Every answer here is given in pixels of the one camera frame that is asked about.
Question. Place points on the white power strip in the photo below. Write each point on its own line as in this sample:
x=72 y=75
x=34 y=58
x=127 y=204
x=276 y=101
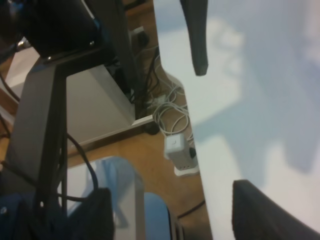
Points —
x=181 y=154

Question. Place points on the grey metal cabinet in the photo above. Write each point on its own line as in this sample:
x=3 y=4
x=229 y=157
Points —
x=97 y=108

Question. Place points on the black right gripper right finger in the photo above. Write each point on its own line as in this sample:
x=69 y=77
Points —
x=257 y=217

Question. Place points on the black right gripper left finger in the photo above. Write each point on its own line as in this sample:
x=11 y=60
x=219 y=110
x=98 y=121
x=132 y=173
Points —
x=98 y=223

